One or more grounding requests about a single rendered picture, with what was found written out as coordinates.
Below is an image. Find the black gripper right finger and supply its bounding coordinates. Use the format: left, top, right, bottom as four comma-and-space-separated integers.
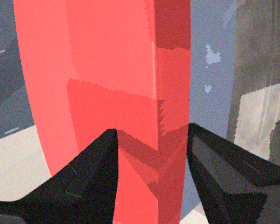
186, 123, 280, 224

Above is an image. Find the red box lid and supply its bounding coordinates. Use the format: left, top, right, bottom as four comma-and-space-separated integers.
14, 0, 191, 224

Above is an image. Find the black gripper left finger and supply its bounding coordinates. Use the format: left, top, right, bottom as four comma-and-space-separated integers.
0, 128, 119, 224

